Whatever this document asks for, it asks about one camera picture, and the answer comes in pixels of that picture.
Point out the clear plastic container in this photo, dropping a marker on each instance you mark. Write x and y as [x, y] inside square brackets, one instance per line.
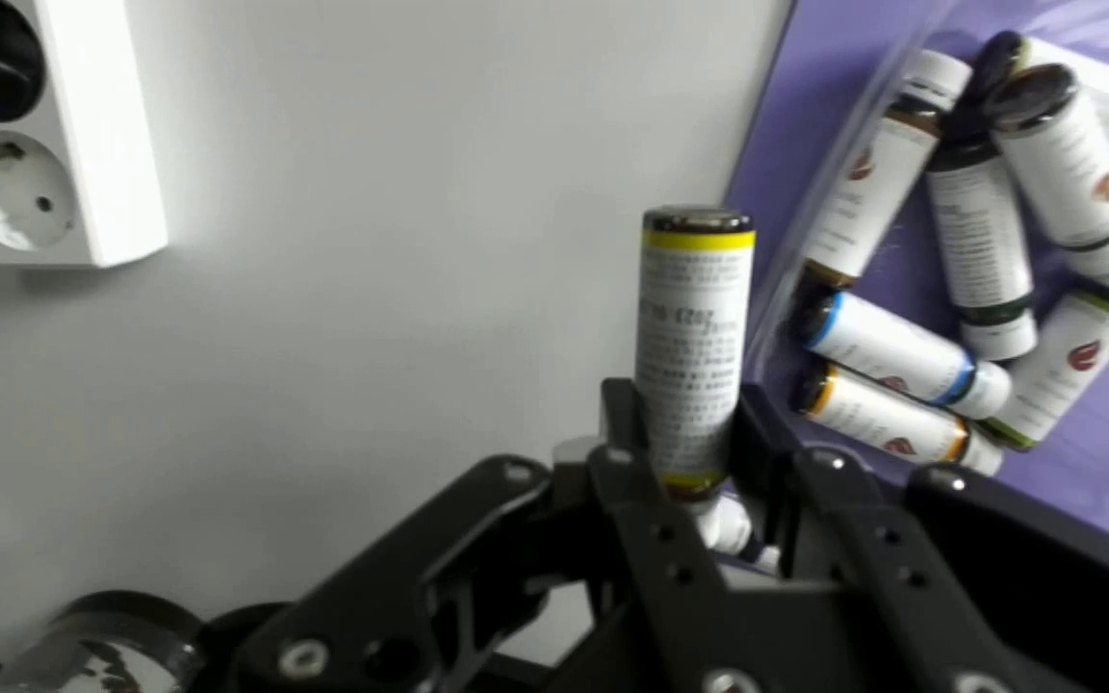
[811, 218]

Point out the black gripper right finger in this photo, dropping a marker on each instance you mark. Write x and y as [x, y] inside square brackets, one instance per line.
[965, 592]

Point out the orange banded white bottle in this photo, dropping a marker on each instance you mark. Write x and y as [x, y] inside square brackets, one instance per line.
[887, 422]

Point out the green banded white bottle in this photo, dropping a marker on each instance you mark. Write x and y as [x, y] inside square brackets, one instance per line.
[1077, 361]

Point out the black capped white bottle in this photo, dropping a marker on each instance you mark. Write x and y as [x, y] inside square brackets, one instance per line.
[982, 244]

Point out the large dark capped white bottle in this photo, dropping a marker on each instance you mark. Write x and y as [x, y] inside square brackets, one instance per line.
[1077, 166]

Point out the purple mat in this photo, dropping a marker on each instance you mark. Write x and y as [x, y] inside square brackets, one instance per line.
[1096, 462]

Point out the white power strip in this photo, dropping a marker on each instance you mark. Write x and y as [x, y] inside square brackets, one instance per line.
[58, 180]

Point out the black round object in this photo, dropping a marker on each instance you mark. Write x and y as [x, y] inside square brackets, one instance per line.
[99, 649]

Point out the yellow banded small bottle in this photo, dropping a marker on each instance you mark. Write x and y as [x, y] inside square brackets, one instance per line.
[695, 349]

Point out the blue banded white bottle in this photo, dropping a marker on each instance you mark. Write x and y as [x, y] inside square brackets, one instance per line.
[896, 349]

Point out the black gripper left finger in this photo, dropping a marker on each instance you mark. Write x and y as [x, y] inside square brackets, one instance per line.
[517, 592]

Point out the brown capped white bottle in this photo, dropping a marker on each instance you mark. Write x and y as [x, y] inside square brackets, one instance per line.
[885, 166]

